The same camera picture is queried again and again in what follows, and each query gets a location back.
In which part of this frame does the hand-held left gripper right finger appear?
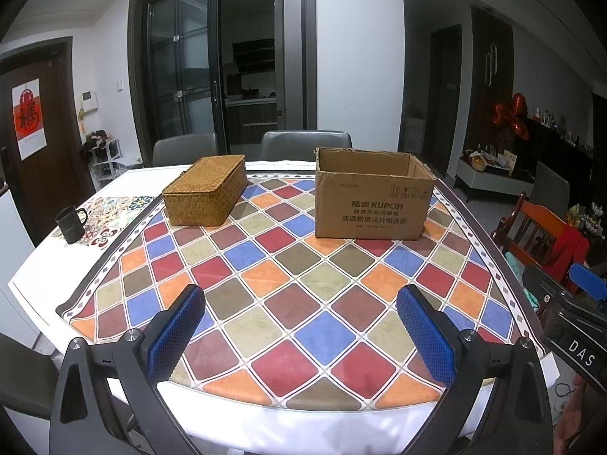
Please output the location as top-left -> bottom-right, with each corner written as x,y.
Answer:
396,285 -> 555,455

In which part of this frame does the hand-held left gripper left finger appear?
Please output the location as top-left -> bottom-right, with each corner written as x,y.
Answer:
47,283 -> 207,455

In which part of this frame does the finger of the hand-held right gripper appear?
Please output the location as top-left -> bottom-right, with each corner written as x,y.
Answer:
568,262 -> 607,301
522,264 -> 607,328

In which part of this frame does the cardboard box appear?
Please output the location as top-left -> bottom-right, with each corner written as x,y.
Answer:
313,147 -> 437,242

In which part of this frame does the person's right hand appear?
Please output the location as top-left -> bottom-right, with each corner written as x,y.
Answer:
555,374 -> 594,455

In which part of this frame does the red cloth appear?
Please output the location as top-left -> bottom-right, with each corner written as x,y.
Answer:
552,227 -> 591,276

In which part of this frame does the teal cloth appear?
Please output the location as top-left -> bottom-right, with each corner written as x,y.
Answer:
505,252 -> 525,285

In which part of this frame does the flower bunch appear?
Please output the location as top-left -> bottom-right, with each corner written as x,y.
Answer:
566,203 -> 607,240

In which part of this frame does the wooden child chair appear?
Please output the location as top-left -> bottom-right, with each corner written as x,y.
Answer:
491,192 -> 593,295

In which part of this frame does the low white cabinet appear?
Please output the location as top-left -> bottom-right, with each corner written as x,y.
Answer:
454,154 -> 536,202

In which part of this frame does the floral placemat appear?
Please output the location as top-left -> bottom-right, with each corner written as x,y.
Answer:
51,194 -> 159,247

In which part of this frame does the dark sideboard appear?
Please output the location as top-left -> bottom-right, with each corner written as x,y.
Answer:
524,116 -> 593,185

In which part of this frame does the woven rattan box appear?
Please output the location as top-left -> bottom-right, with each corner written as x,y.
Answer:
162,154 -> 247,227

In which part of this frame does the black mug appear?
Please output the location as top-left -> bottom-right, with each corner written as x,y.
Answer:
54,206 -> 89,245

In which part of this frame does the red foil balloon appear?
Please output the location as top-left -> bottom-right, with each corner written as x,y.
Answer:
493,92 -> 531,142

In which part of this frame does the white shoe rack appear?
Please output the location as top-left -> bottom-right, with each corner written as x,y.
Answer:
80,130 -> 143,190

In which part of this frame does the dark wardrobe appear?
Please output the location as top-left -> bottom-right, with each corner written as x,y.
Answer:
469,5 -> 515,162

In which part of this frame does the brown wooden door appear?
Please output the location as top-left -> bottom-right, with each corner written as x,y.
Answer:
0,38 -> 96,247

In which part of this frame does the dark interior door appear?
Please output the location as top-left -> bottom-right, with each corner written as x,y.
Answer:
429,24 -> 463,176

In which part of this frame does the kitchen counter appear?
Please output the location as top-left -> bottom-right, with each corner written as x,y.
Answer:
225,97 -> 278,140

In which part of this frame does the red door poster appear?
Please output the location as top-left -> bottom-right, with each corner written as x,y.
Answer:
12,80 -> 48,161

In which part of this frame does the sliding glass door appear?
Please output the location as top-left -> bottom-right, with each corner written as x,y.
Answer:
130,0 -> 226,162

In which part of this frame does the black range hood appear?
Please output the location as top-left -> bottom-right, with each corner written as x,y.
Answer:
231,38 -> 276,74

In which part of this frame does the silver refrigerator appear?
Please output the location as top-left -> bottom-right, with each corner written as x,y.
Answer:
274,0 -> 316,131

